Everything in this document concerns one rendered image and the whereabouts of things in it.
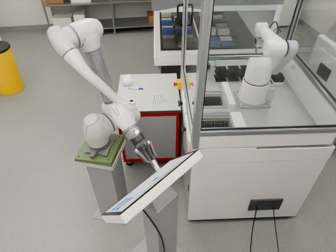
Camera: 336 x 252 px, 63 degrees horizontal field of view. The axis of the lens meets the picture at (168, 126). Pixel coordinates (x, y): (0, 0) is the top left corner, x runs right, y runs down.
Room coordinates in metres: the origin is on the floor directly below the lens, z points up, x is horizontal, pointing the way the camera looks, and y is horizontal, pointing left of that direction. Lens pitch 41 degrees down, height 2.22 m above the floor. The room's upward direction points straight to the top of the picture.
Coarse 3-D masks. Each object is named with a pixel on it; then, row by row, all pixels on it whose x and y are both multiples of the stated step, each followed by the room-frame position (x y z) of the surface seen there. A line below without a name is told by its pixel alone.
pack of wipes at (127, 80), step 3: (123, 75) 2.37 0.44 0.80; (126, 75) 2.37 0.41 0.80; (129, 75) 2.37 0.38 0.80; (123, 78) 2.32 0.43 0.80; (126, 78) 2.31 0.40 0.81; (129, 78) 2.32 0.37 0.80; (123, 81) 2.26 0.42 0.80; (126, 81) 2.26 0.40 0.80; (129, 81) 2.27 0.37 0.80; (132, 81) 2.27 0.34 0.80; (123, 84) 2.25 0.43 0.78; (126, 84) 2.25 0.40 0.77; (129, 84) 2.26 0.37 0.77
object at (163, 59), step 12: (156, 0) 2.56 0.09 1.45; (168, 0) 2.57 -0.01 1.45; (180, 0) 2.57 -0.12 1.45; (156, 12) 2.57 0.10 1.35; (156, 24) 2.56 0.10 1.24; (156, 36) 2.56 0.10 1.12; (156, 48) 2.56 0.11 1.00; (156, 60) 2.56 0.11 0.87; (168, 60) 2.57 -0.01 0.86; (180, 60) 2.57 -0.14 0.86; (168, 72) 2.59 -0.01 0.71
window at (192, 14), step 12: (192, 0) 1.75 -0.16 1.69; (192, 12) 1.72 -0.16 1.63; (192, 24) 1.69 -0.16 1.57; (192, 36) 1.66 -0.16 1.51; (192, 48) 1.63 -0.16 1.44; (192, 60) 1.59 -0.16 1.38; (192, 72) 1.56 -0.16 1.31; (192, 84) 1.52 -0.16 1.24; (192, 96) 1.49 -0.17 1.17; (192, 108) 1.45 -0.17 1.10; (192, 120) 1.41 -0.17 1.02
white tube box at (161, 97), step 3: (159, 93) 2.06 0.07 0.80; (162, 93) 2.07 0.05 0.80; (153, 96) 2.03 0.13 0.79; (156, 96) 2.02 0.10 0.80; (159, 96) 2.02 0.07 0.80; (162, 96) 2.02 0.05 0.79; (165, 96) 2.02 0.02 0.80; (153, 99) 1.97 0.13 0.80; (156, 99) 1.98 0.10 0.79; (159, 99) 1.98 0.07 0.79; (162, 99) 1.98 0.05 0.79; (165, 99) 1.99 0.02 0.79; (153, 102) 1.97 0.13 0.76; (156, 102) 1.98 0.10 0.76
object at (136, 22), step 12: (96, 0) 5.38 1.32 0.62; (108, 0) 5.37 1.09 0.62; (120, 0) 5.37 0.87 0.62; (132, 0) 5.36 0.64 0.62; (144, 0) 5.38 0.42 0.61; (48, 24) 5.12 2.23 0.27; (108, 24) 5.43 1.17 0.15; (120, 24) 5.42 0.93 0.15; (132, 24) 5.42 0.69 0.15; (144, 24) 5.42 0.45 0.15
